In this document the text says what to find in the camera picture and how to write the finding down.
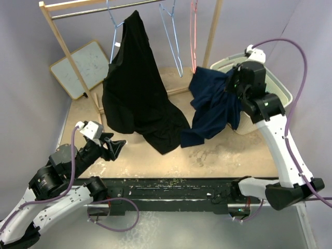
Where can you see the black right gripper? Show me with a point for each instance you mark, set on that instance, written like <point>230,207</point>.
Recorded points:
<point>229,86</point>

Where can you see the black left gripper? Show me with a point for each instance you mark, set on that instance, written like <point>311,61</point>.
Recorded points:
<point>116,147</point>

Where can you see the navy blue t shirt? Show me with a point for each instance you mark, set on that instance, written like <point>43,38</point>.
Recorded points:
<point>214,107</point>

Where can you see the pink wire hanger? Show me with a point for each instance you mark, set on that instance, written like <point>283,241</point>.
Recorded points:
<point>193,34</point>

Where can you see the light blue hanger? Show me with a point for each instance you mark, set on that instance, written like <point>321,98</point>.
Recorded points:
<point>168,21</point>
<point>116,26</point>

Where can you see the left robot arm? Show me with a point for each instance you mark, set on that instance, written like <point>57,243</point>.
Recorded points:
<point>51,194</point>

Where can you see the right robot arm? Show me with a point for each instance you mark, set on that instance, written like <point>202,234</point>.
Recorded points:
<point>295,182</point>

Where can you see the cream perforated laundry basket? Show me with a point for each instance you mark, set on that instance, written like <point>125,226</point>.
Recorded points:
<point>273,86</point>

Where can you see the black hanging garment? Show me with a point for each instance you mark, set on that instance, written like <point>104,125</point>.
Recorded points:
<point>134,97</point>

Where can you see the wooden clothes rack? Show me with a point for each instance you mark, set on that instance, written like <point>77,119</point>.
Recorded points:
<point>92,96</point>

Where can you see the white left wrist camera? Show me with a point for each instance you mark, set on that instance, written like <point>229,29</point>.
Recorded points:
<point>92,130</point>

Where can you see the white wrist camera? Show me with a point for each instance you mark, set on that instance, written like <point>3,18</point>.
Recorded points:
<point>254,54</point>
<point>92,130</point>

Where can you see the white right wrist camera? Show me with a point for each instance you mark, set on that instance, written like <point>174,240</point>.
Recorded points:
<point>254,54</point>

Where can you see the small whiteboard yellow frame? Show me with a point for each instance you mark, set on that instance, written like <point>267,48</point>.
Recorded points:
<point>92,64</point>

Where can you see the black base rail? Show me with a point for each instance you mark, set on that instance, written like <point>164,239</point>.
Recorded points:
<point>173,195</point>

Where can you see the aluminium frame rail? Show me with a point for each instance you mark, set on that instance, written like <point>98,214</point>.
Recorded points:
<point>180,213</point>

